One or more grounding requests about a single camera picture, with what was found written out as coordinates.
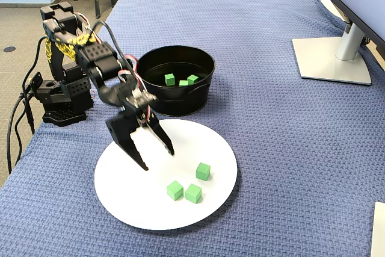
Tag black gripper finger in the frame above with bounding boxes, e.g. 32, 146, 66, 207
113, 139, 150, 172
147, 124, 176, 156

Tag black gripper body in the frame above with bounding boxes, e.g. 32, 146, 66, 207
105, 104, 161, 149

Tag white round plate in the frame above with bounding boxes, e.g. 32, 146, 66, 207
93, 119, 238, 231

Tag black metal bucket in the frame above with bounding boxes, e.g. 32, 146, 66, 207
137, 45, 216, 117

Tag blue woven tablecloth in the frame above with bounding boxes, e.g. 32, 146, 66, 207
0, 0, 385, 257

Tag silver monitor stand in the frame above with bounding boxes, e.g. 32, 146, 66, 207
292, 16, 374, 86

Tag white flat panel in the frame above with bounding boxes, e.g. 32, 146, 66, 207
370, 202, 385, 257

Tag small wrist camera board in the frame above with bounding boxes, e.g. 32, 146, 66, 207
125, 91, 159, 109

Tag red white servo wires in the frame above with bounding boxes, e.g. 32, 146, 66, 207
117, 54, 154, 125

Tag thin black camera cable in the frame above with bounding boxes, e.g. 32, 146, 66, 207
22, 20, 142, 95

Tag black usb cable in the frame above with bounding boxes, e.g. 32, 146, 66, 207
12, 97, 37, 163

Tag thick black power cable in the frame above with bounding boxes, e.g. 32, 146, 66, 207
4, 87, 31, 176

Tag black monitor cable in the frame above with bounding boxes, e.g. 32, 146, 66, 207
360, 36, 380, 52

